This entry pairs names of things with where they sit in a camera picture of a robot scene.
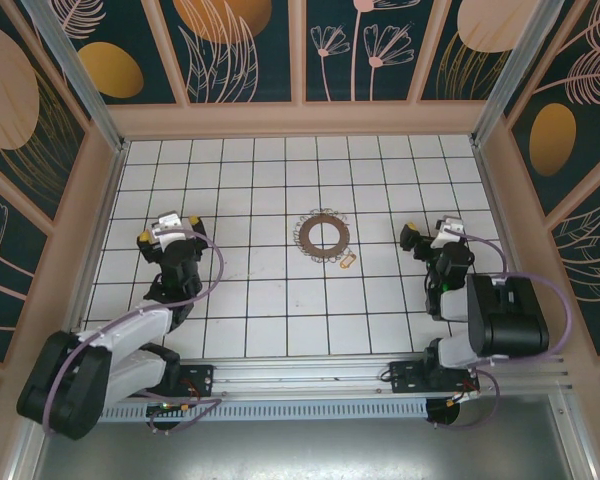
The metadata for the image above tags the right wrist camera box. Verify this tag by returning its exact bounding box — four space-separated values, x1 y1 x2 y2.
429 214 466 249

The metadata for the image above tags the brown keyring disc with loops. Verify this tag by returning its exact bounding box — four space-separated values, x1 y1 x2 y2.
292 208 354 264

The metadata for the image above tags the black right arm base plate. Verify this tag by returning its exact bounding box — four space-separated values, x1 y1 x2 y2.
388 358 481 396

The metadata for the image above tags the aluminium mounting rail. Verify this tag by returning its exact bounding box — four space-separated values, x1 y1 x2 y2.
27 353 574 401

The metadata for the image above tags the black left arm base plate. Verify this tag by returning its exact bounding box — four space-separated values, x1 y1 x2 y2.
144 363 216 399

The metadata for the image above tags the aluminium frame post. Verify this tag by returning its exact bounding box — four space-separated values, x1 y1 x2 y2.
469 0 556 147
19 0 131 154

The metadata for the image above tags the grey metal sheet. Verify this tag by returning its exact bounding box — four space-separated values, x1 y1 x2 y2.
9 417 596 480

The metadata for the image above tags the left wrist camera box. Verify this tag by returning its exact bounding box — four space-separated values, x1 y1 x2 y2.
147 211 187 249

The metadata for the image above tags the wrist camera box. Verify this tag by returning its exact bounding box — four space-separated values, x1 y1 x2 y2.
429 214 466 249
147 211 187 249

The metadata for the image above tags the slotted grey cable duct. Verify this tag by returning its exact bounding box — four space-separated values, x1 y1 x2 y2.
97 397 429 422

